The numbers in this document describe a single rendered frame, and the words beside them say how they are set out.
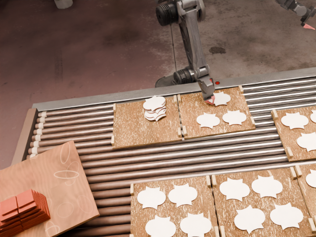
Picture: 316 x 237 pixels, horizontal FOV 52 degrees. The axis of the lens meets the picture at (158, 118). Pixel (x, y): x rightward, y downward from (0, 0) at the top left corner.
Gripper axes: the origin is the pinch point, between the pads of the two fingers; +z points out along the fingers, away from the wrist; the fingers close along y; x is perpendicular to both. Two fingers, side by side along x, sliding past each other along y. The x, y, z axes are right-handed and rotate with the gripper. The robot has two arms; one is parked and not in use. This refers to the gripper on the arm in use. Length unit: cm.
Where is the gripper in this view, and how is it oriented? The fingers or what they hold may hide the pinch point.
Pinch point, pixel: (211, 99)
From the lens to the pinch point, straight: 203.7
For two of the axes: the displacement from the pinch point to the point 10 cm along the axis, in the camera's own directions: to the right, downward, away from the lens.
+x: 9.1, -3.3, -2.6
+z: 4.2, 5.8, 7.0
